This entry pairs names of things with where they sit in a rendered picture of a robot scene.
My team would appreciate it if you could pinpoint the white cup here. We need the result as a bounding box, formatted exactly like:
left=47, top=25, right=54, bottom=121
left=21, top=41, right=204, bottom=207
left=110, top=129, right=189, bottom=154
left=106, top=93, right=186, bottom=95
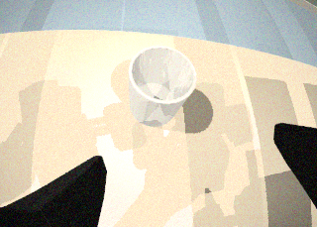
left=128, top=45, right=197, bottom=127

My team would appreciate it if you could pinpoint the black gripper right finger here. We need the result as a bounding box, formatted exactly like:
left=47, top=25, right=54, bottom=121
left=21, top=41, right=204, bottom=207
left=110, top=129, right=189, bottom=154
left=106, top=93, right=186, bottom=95
left=273, top=123, right=317, bottom=208

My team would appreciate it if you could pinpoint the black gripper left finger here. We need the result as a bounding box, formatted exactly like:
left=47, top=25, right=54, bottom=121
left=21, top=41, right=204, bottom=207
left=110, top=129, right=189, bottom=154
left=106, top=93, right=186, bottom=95
left=0, top=155, right=107, bottom=227

